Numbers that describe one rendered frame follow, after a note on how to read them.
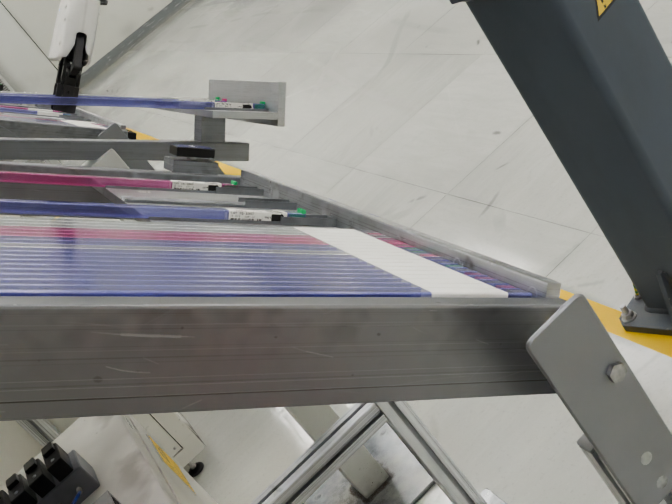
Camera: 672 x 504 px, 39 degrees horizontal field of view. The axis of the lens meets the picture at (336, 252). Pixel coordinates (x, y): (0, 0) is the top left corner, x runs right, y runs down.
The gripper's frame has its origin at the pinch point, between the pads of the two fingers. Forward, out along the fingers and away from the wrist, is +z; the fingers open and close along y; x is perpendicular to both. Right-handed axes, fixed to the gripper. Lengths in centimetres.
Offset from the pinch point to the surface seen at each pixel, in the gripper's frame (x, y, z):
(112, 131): 16.9, -41.4, 4.4
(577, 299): 14, 104, 6
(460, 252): 17, 86, 6
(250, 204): 13, 51, 7
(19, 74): 76, -709, -14
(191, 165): 11.7, 31.2, 5.2
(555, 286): 18, 97, 6
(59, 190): -3.8, 30.8, 11.1
